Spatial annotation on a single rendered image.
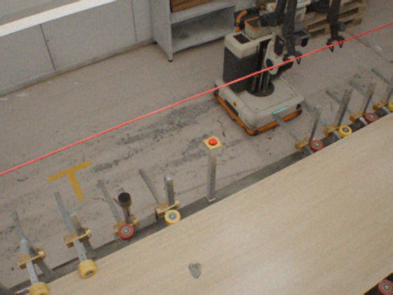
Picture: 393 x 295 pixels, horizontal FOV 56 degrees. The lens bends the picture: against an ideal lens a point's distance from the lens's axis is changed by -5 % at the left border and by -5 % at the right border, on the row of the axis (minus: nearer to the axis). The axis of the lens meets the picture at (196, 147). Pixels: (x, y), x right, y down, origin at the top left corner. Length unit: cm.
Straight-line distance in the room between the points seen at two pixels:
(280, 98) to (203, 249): 204
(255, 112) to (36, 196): 203
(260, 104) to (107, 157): 146
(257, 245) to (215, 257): 23
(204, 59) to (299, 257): 300
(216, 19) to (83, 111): 204
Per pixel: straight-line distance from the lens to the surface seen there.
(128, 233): 205
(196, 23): 491
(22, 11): 78
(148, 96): 407
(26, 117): 420
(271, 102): 361
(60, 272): 227
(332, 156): 245
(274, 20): 283
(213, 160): 205
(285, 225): 210
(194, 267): 194
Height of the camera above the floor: 269
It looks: 49 degrees down
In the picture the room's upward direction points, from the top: straight up
